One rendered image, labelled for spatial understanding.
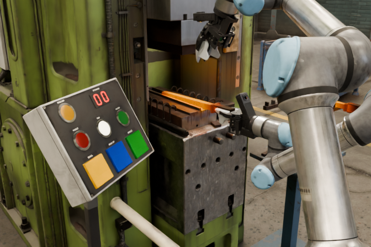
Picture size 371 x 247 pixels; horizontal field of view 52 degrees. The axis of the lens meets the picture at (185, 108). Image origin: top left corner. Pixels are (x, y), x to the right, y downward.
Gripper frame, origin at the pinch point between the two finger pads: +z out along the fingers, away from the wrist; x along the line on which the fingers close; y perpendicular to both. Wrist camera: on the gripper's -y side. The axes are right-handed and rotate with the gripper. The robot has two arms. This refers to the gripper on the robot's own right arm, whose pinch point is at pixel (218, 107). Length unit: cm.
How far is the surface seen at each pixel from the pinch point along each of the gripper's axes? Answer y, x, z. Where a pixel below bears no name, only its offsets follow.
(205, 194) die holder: 39.4, -4.4, 3.6
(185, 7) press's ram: -39.3, -9.9, 8.1
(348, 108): 9, 64, -22
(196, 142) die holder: 13.4, -9.4, 3.0
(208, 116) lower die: 6.3, 2.6, 8.9
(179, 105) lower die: 2.4, -4.2, 20.0
